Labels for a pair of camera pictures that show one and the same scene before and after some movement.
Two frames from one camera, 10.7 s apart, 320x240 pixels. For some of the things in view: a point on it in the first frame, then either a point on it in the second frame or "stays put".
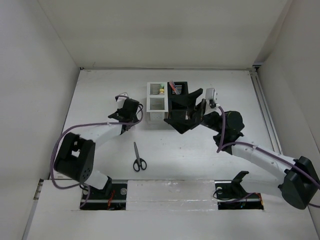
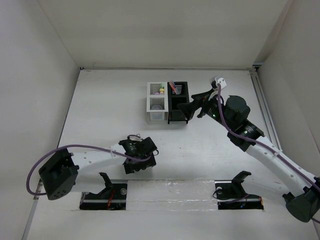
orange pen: [174, 88] stays put
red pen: [172, 87] stays put
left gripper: [135, 119] -> [130, 168]
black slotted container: [178, 104] stays put
